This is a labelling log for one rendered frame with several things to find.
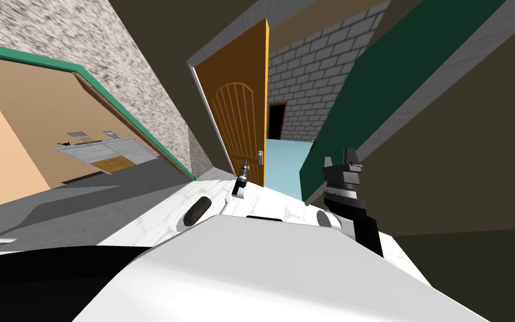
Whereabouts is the dark green door leaf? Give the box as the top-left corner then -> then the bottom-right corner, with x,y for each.
299,0 -> 507,203

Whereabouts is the white kitchen cabinet unit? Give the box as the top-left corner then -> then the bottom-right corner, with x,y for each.
54,129 -> 159,175

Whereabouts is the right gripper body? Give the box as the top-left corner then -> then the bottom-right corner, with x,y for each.
322,164 -> 364,195

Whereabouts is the orange wooden door leaf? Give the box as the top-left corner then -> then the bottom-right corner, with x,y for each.
193,17 -> 270,188

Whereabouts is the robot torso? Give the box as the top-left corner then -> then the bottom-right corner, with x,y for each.
71,214 -> 490,322

